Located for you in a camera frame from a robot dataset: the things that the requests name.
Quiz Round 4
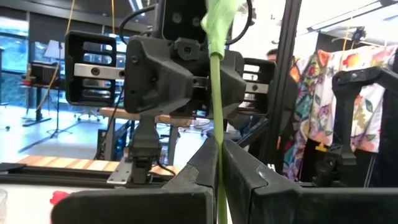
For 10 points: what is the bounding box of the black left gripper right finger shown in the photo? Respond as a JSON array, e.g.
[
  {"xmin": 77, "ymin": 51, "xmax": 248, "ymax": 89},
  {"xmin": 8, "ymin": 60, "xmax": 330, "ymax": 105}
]
[{"xmin": 223, "ymin": 138, "xmax": 398, "ymax": 224}]

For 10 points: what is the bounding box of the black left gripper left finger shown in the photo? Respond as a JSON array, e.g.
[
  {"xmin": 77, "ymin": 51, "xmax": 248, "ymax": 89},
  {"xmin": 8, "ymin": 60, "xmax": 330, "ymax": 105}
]
[{"xmin": 50, "ymin": 138, "xmax": 220, "ymax": 224}]

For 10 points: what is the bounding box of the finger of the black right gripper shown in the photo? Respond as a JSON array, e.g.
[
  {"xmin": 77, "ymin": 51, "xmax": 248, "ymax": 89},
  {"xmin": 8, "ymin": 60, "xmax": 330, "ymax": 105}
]
[
  {"xmin": 222, "ymin": 49, "xmax": 248, "ymax": 119},
  {"xmin": 123, "ymin": 34, "xmax": 195, "ymax": 116}
]

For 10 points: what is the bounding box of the pink artificial tulip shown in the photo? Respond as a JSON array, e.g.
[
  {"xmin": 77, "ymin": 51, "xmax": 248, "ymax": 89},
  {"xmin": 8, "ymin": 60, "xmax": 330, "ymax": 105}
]
[{"xmin": 200, "ymin": 0, "xmax": 242, "ymax": 224}]

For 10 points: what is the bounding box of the silver mounting plate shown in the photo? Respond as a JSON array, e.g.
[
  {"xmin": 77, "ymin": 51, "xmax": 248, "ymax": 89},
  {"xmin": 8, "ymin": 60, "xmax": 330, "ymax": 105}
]
[{"xmin": 106, "ymin": 157, "xmax": 134, "ymax": 185}]

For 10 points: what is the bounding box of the person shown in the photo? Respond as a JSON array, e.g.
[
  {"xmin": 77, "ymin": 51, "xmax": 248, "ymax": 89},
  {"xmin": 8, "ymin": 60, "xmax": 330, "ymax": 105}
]
[{"xmin": 266, "ymin": 48, "xmax": 280, "ymax": 63}]

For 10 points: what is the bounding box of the black equipment case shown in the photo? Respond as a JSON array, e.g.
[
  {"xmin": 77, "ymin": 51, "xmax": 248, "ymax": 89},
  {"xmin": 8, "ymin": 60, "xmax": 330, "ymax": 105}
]
[{"xmin": 30, "ymin": 62, "xmax": 60, "ymax": 85}]

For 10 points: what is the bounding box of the music stand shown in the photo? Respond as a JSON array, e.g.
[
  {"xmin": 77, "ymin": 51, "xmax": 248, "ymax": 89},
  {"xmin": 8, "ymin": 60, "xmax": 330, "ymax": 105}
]
[{"xmin": 43, "ymin": 39, "xmax": 73, "ymax": 139}]

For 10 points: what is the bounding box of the colourful patterned fabric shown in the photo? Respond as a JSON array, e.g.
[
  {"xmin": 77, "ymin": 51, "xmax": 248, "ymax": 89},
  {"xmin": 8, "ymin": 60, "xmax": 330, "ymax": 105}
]
[{"xmin": 278, "ymin": 51, "xmax": 315, "ymax": 182}]

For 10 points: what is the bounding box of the black stand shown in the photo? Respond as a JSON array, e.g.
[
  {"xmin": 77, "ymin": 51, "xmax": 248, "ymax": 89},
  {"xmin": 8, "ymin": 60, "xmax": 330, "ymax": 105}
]
[{"xmin": 313, "ymin": 66, "xmax": 398, "ymax": 188}]

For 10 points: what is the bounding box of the white floral fabric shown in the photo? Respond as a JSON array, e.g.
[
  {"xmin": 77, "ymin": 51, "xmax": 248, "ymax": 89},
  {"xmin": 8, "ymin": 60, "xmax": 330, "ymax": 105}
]
[{"xmin": 307, "ymin": 45, "xmax": 398, "ymax": 154}]

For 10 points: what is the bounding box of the black rig post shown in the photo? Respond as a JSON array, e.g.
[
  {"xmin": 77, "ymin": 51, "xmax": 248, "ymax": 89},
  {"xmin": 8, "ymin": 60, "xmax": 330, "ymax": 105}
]
[{"xmin": 267, "ymin": 0, "xmax": 303, "ymax": 162}]

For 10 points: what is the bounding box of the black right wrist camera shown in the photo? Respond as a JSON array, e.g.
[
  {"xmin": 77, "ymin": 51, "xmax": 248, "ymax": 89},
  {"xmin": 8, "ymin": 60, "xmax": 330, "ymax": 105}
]
[{"xmin": 160, "ymin": 0, "xmax": 208, "ymax": 45}]

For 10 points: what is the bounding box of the black table frame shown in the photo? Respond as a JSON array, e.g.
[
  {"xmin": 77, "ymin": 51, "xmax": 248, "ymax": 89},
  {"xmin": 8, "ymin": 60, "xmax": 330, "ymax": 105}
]
[{"xmin": 0, "ymin": 161, "xmax": 187, "ymax": 189}]

